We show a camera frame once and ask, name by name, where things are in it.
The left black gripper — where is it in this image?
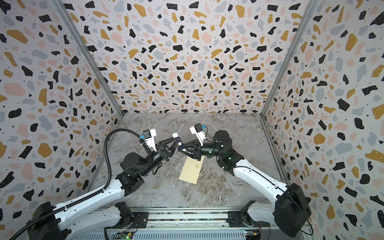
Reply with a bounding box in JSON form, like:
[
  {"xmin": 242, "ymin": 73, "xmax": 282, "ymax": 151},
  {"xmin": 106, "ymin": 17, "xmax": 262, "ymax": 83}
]
[{"xmin": 139, "ymin": 136, "xmax": 179, "ymax": 179}]

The blue white glue stick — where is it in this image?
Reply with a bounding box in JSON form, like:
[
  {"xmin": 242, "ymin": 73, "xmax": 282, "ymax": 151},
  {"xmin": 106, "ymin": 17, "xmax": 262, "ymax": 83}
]
[{"xmin": 172, "ymin": 132, "xmax": 183, "ymax": 148}]

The cream envelope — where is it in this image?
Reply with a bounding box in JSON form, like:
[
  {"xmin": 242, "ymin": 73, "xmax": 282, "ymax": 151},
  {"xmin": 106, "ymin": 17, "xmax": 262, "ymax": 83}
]
[{"xmin": 179, "ymin": 156, "xmax": 205, "ymax": 184}]

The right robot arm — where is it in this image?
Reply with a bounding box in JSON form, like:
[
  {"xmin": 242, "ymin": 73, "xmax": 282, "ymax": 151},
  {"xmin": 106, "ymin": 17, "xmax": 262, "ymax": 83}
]
[{"xmin": 178, "ymin": 131, "xmax": 312, "ymax": 238}]

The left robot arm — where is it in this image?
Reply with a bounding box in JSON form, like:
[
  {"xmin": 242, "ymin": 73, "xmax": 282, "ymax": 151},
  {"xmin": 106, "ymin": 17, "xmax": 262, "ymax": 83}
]
[{"xmin": 27, "ymin": 137, "xmax": 181, "ymax": 240}]

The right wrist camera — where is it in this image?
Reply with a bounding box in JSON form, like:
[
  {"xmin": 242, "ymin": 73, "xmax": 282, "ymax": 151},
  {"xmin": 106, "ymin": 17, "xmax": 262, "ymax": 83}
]
[{"xmin": 190, "ymin": 123, "xmax": 207, "ymax": 146}]

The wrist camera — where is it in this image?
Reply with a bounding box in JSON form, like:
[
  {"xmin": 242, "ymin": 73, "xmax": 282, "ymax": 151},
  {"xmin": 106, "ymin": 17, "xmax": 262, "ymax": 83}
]
[
  {"xmin": 139, "ymin": 129, "xmax": 157, "ymax": 154},
  {"xmin": 190, "ymin": 123, "xmax": 207, "ymax": 146}
]

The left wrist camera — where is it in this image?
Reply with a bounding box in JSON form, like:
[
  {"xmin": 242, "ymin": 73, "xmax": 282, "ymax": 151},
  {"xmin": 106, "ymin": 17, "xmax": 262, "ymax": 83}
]
[{"xmin": 139, "ymin": 129, "xmax": 157, "ymax": 154}]

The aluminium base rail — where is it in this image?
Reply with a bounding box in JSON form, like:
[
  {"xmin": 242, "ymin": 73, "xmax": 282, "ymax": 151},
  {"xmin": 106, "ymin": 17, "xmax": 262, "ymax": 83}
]
[{"xmin": 86, "ymin": 206, "xmax": 316, "ymax": 232}]

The perforated grey cable tray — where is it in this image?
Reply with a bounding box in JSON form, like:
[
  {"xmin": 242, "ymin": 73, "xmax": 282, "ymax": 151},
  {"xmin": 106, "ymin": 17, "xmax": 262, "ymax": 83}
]
[{"xmin": 65, "ymin": 230, "xmax": 250, "ymax": 240}]

